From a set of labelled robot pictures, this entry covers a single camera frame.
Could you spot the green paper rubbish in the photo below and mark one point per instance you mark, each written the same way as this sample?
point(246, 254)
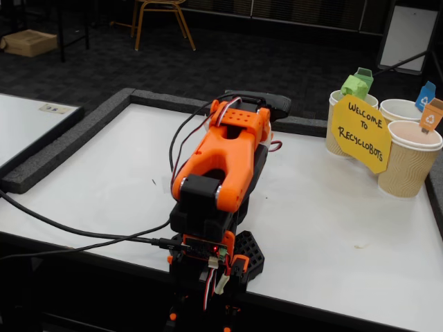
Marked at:
point(354, 86)

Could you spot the black and orange robot arm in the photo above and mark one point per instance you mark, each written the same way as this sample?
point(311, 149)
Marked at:
point(221, 162)

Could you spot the black honeycomb robot base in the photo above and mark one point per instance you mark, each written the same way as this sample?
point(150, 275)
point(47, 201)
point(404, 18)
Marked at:
point(252, 252)

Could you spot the white tape wrap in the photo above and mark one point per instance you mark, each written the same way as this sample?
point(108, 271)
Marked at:
point(268, 140)

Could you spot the orange controller board case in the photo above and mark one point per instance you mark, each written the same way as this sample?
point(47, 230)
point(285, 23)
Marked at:
point(229, 239)

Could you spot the long grey foam border strip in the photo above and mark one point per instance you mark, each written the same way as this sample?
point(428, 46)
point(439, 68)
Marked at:
point(166, 100)

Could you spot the paper cup with green label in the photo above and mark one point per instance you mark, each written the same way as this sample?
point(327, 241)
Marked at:
point(333, 141)

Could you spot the yellow welcome recyclobots sign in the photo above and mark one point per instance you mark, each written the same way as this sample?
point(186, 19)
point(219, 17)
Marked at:
point(361, 138)

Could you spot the chair with golden legs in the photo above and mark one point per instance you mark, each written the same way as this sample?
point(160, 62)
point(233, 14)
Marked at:
point(140, 20)

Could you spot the green recycling bin label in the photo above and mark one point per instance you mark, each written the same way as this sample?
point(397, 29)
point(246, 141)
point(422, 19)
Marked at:
point(365, 73)

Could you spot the small paper sticker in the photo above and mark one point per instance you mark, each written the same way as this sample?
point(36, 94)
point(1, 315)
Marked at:
point(55, 108)

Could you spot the paper cup with orange label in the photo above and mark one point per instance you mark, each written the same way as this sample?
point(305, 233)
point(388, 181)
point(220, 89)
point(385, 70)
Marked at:
point(408, 166)

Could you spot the paper cup with blue label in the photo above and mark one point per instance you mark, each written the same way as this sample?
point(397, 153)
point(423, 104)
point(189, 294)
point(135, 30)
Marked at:
point(401, 109)

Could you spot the black metal table leg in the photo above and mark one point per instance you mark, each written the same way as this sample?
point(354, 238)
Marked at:
point(62, 31)

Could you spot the blue recycling bin label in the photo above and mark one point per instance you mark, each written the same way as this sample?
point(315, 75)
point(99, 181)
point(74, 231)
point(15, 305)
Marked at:
point(424, 97)

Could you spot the orange recycling bin label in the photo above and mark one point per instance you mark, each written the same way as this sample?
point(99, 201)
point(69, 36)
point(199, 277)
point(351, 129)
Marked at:
point(432, 117)

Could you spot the short grey foam border strip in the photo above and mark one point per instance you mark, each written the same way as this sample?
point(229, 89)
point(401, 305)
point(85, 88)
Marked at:
point(436, 193)

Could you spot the cardboard box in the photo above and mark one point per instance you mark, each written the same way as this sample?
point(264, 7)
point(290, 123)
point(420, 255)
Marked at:
point(29, 43)

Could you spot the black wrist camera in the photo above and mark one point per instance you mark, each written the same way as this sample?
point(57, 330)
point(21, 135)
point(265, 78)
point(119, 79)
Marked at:
point(277, 103)

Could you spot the white table with black frame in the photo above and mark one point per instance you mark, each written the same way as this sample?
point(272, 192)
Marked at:
point(24, 128)

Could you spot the white board with dark frame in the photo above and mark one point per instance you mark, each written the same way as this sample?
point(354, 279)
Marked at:
point(408, 34)

